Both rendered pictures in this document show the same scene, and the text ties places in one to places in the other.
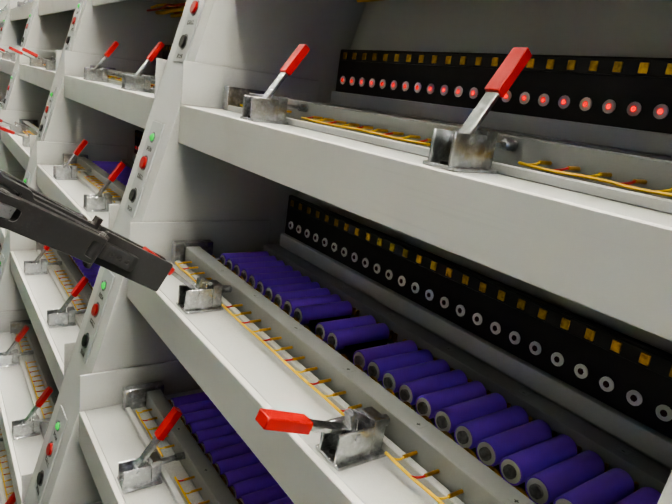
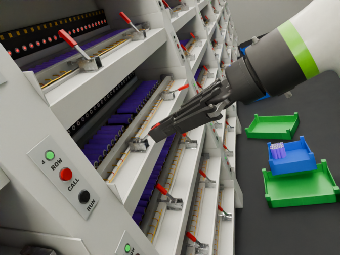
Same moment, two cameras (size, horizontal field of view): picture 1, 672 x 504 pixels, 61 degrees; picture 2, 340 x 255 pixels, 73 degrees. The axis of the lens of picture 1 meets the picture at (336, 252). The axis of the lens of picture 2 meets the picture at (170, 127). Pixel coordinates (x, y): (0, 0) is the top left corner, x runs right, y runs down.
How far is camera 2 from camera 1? 91 cm
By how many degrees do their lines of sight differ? 109
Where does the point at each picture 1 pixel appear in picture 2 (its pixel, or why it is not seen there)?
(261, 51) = not seen: outside the picture
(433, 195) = (150, 43)
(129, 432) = (161, 237)
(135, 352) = not seen: hidden behind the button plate
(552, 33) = (36, 12)
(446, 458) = (163, 86)
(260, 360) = (154, 120)
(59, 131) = not seen: outside the picture
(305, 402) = (161, 108)
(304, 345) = (146, 110)
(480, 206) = (154, 39)
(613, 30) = (51, 8)
